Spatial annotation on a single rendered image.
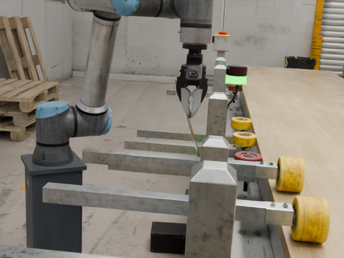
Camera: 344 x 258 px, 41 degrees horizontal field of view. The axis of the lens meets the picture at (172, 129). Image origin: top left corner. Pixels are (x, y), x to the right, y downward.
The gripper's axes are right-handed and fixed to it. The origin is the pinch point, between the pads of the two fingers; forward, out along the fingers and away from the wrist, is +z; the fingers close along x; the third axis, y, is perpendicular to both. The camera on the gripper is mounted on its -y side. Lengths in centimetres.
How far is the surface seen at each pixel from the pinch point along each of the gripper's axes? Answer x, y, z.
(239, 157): -15.0, -4.3, 10.6
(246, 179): -17.8, -3.3, 17.4
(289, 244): -22, -54, 11
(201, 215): -7, -99, -13
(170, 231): 13, 104, 89
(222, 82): -8.8, 0.7, -9.7
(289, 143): -32.3, 18.7, 11.2
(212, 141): -7, -74, -12
